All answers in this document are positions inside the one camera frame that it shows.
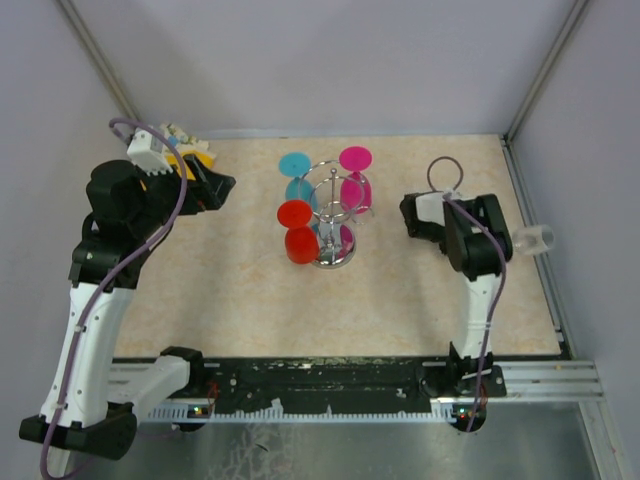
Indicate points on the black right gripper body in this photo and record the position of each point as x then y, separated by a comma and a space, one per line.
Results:
433, 232

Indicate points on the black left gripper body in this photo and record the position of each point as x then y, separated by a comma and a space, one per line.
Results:
194, 200

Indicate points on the pink plastic wine glass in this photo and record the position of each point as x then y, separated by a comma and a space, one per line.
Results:
356, 190

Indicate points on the clear wine glass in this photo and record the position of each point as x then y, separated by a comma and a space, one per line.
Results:
533, 240

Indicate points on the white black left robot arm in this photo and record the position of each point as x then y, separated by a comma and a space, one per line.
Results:
81, 413

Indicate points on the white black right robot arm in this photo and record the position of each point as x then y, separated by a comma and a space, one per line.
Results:
473, 235

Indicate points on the chrome wine glass rack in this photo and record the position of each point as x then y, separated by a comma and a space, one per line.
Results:
332, 224

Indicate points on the blue plastic wine glass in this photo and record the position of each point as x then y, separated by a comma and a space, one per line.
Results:
295, 166

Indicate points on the red plastic wine glass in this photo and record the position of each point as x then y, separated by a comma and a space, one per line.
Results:
300, 241

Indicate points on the yellow floral cloth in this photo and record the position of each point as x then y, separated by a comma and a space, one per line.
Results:
186, 144

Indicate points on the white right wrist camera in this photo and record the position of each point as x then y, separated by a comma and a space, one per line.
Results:
429, 206

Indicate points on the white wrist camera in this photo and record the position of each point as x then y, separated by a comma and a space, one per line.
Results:
429, 206
146, 151

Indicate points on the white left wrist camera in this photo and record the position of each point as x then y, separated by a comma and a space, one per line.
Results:
146, 151

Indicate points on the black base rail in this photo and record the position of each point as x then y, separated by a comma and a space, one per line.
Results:
340, 385

